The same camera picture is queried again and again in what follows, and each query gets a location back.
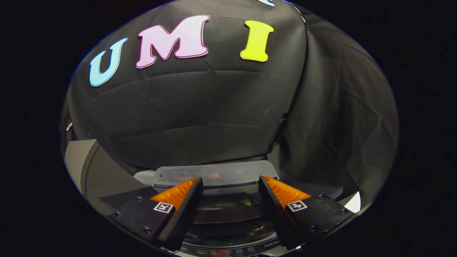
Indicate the white panel with black squares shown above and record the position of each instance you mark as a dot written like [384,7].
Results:
[353,203]

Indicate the small white clip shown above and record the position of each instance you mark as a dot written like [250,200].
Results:
[69,126]

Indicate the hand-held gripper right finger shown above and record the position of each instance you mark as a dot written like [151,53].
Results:
[276,214]

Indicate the grey washing machine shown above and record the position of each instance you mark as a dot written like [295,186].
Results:
[321,191]

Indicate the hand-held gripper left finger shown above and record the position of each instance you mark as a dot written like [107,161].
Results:
[185,214]

